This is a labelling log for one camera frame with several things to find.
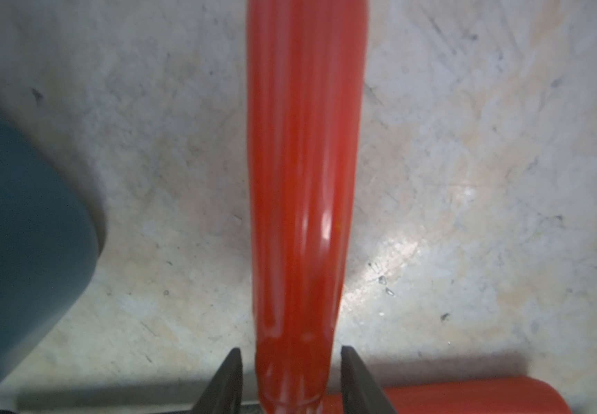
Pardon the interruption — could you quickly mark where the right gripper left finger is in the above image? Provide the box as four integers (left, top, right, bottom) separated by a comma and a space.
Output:
191, 348, 243, 414

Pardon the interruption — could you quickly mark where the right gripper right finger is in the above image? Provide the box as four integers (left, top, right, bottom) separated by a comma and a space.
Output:
340, 346, 398, 414

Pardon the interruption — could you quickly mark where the grey hoe red grip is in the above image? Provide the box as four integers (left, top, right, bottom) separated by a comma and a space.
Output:
384, 376, 571, 413
246, 1, 369, 413

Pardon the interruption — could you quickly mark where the teal plastic storage box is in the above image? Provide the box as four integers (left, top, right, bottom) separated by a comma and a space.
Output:
0, 111, 100, 383

